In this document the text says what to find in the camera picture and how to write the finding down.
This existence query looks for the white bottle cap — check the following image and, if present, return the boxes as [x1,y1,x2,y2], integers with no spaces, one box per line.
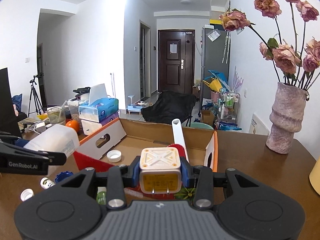
[20,189,34,202]
[106,150,122,163]

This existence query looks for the white red lint brush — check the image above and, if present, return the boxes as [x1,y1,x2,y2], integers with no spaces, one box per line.
[168,119,189,162]

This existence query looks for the white orange power adapter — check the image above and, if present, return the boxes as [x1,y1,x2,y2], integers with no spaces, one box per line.
[139,147,182,194]

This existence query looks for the blue bottle cap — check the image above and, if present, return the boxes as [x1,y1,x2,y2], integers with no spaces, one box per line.
[55,171,73,183]

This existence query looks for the white translucent plastic container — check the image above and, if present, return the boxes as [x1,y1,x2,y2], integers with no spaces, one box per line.
[24,124,80,158]

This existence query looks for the green liquid spray bottle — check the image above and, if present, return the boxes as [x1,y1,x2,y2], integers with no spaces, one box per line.
[96,187,107,205]

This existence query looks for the orange red cardboard box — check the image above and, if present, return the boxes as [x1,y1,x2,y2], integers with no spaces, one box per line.
[73,117,219,201]

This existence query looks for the black monitor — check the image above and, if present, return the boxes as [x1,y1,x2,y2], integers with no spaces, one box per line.
[0,68,21,137]

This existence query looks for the green plastic basin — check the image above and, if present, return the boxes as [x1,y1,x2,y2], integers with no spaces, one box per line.
[190,122,214,130]

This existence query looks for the blue white product boxes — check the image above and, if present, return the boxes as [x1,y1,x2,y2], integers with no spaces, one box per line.
[218,121,242,131]

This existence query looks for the clear plastic cup with straw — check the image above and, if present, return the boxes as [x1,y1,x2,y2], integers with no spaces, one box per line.
[47,101,67,125]

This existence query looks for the small cardboard box on floor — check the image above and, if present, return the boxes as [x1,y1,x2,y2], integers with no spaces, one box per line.
[201,110,215,126]

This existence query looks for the purple tissue pack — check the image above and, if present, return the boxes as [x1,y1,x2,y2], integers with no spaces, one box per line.
[81,112,121,136]

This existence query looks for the orange fruit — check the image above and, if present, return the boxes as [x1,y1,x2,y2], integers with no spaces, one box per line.
[65,120,80,133]

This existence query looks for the blue tissue pack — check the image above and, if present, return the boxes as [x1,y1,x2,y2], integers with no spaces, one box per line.
[79,83,119,123]

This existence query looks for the black folding chair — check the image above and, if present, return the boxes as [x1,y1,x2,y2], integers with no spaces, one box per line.
[142,91,196,125]

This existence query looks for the metal storage cart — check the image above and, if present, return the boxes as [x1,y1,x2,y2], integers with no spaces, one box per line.
[217,89,240,129]

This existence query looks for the clear food container with lid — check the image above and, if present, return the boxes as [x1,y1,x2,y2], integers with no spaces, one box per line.
[67,98,88,127]

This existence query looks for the pink bucket with yellow items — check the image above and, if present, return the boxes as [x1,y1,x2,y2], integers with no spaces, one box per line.
[202,78,223,103]

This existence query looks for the pink ceramic vase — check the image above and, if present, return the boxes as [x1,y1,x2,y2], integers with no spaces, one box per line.
[266,82,309,154]

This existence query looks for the dark brown entrance door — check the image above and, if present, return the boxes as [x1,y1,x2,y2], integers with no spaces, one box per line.
[158,29,195,94]

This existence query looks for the grey refrigerator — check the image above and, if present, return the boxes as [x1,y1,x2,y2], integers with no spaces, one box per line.
[200,24,229,101]

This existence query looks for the dried pink roses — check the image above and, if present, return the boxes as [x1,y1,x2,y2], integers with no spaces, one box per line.
[226,0,319,93]

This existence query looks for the white charger with cable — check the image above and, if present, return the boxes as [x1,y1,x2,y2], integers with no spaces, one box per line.
[30,121,52,134]

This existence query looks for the camera tripod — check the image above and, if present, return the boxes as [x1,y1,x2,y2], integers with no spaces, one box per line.
[28,75,44,116]

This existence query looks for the white board leaning on wall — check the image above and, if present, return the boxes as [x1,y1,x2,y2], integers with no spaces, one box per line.
[249,113,270,135]

